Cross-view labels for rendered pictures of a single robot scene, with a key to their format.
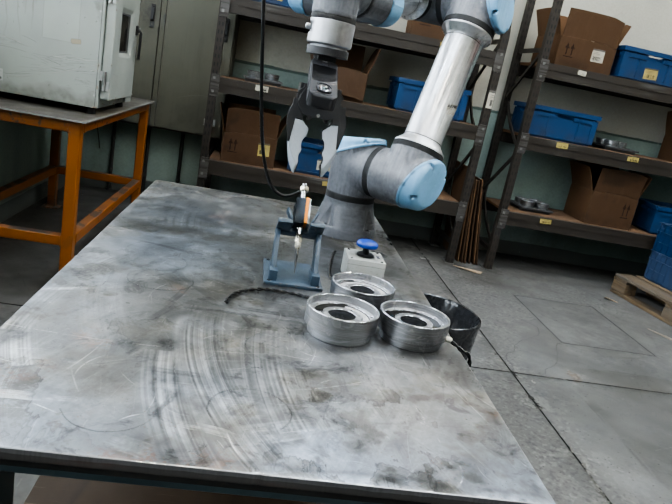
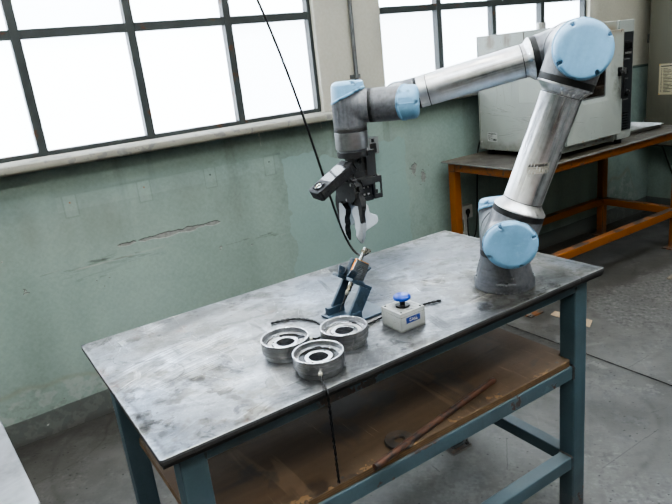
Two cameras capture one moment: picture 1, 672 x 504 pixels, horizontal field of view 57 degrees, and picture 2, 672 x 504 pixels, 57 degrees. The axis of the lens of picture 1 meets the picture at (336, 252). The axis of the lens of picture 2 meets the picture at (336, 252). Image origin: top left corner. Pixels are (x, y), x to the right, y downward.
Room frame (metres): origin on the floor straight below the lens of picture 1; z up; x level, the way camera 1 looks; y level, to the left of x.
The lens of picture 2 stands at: (0.47, -1.18, 1.39)
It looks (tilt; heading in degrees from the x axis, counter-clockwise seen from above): 17 degrees down; 66
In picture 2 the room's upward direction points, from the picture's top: 6 degrees counter-clockwise
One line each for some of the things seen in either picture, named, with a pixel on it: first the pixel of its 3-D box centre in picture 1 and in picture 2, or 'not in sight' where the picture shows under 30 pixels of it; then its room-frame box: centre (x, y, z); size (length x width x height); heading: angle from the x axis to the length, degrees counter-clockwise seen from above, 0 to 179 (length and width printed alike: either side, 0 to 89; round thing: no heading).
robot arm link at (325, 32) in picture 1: (328, 35); (350, 141); (1.10, 0.08, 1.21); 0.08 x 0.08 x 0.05
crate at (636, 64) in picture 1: (638, 68); not in sight; (4.87, -1.91, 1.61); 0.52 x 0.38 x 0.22; 101
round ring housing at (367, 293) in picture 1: (361, 294); (344, 333); (0.97, -0.05, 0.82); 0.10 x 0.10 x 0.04
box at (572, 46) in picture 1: (575, 42); not in sight; (4.79, -1.39, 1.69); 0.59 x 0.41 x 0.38; 103
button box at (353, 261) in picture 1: (362, 265); (405, 313); (1.12, -0.05, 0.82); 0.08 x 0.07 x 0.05; 8
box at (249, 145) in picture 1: (251, 134); not in sight; (4.47, 0.75, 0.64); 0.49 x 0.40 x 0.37; 103
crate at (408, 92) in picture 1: (426, 98); not in sight; (4.66, -0.42, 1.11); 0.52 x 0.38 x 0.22; 98
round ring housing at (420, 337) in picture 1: (412, 326); (319, 360); (0.87, -0.13, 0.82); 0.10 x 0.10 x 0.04
